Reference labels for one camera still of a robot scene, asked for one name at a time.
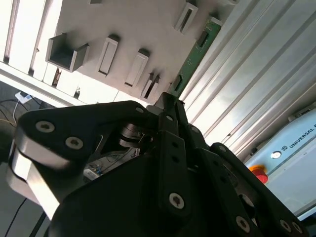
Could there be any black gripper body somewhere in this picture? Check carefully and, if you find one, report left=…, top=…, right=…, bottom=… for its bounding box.
left=49, top=153, right=235, bottom=237

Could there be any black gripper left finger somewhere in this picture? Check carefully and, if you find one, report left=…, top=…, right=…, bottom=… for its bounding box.
left=6, top=92, right=194, bottom=219

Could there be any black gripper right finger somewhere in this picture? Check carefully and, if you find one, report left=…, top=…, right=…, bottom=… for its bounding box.
left=176, top=100, right=310, bottom=237

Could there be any green RAM stick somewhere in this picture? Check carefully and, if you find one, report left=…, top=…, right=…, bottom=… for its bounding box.
left=169, top=17, right=222, bottom=101

